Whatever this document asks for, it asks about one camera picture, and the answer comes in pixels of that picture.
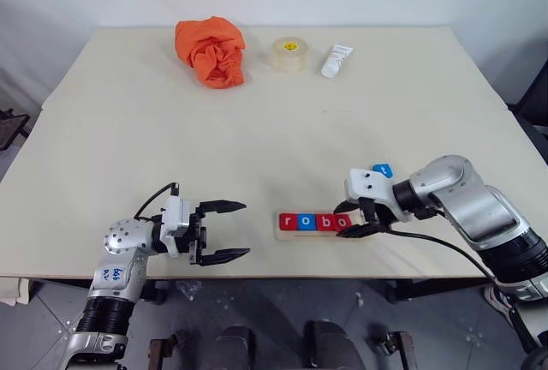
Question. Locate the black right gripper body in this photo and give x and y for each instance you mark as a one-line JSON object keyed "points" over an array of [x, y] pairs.
{"points": [[377, 216]]}

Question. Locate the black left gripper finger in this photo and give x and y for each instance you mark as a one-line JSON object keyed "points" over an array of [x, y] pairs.
{"points": [[222, 206], [224, 255]]}

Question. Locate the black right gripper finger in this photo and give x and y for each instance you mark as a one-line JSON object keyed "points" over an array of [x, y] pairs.
{"points": [[359, 230], [344, 208]]}

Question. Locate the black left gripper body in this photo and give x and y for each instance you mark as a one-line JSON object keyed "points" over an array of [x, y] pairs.
{"points": [[198, 235]]}

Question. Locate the red letter tile o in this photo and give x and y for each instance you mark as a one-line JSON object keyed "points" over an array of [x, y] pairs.
{"points": [[342, 221]]}

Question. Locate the red letter tile b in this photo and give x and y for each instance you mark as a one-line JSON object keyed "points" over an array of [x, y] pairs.
{"points": [[325, 222]]}

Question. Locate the blue letter tile o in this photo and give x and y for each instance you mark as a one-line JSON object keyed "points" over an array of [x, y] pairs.
{"points": [[306, 222]]}

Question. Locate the wooden letter tray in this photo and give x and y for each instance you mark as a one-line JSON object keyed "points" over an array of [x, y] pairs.
{"points": [[308, 236]]}

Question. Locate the red letter tile r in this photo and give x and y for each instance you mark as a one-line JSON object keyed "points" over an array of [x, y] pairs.
{"points": [[288, 222]]}

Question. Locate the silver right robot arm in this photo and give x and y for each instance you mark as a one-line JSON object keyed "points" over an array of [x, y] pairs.
{"points": [[471, 207]]}

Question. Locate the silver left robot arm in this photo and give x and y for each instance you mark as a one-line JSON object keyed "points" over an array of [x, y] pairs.
{"points": [[124, 239]]}

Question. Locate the blue letter tile t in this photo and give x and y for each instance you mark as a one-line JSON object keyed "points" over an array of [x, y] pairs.
{"points": [[385, 170]]}

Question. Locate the crumpled clear plastic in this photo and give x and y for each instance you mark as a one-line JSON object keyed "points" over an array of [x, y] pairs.
{"points": [[188, 290]]}

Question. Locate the black table foot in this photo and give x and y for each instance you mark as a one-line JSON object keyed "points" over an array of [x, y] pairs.
{"points": [[154, 293], [428, 289]]}

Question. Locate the dark rounded shape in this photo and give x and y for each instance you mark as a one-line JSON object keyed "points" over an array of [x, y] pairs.
{"points": [[235, 350]]}

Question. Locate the white sneaker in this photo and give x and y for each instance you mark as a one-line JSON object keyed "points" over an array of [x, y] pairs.
{"points": [[496, 299]]}

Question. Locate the white cream tube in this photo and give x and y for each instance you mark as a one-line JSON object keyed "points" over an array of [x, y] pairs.
{"points": [[336, 61]]}

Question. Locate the crumpled orange cloth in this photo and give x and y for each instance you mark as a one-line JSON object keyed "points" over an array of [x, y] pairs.
{"points": [[212, 51]]}

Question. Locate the clear tape roll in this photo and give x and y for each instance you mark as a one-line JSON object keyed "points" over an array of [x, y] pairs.
{"points": [[290, 57]]}

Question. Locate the black chair base leg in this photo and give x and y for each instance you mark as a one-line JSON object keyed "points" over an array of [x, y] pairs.
{"points": [[524, 335]]}

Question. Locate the black chair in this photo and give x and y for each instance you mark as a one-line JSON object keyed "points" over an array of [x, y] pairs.
{"points": [[535, 100]]}

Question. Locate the dark stool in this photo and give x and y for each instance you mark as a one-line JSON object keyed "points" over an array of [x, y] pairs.
{"points": [[10, 128]]}

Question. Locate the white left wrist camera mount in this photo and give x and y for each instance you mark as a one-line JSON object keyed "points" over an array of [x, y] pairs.
{"points": [[174, 216]]}

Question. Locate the rusty metal bracket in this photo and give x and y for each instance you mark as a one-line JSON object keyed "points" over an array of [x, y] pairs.
{"points": [[396, 348], [171, 350]]}

